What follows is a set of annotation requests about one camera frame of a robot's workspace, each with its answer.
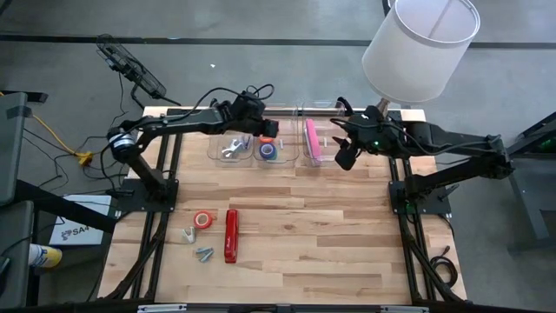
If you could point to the table lamp white shade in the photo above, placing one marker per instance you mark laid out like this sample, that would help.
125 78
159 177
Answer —
417 52

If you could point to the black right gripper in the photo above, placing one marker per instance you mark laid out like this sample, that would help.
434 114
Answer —
352 152

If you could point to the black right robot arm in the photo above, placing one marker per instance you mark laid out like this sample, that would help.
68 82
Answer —
452 141

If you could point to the clear plastic bin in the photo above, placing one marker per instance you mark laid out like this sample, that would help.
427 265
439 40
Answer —
328 158
217 156
289 156

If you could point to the yellow white spray can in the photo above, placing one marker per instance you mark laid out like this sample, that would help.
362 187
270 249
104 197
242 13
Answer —
45 256

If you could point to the orange tape roll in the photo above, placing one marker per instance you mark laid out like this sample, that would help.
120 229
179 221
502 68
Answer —
262 140

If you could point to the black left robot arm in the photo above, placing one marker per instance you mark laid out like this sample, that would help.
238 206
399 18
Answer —
182 124

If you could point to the red tape roll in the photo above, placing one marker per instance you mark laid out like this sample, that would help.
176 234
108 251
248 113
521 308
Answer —
195 220

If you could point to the black metal beam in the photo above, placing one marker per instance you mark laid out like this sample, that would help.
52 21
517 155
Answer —
65 206

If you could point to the silver binder clip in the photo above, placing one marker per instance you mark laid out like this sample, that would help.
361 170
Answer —
189 237

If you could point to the silver metal bracket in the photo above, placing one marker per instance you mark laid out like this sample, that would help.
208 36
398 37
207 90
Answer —
404 309
160 308

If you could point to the grey plastic case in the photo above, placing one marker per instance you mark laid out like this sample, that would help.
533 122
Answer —
11 152

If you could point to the black metal stand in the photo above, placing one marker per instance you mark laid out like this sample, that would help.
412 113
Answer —
518 191

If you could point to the white cardboard box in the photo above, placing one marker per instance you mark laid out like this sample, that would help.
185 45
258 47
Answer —
82 221

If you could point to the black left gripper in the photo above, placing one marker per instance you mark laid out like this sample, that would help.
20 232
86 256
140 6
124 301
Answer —
249 117

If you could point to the black table clamp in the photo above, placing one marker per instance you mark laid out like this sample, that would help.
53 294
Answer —
213 105
343 103

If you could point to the pink eraser block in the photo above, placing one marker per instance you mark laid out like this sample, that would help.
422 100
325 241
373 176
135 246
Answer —
313 143

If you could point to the blue tape roll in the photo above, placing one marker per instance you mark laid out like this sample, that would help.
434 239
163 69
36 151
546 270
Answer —
261 151

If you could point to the red stapler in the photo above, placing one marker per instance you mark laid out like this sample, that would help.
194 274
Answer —
231 237

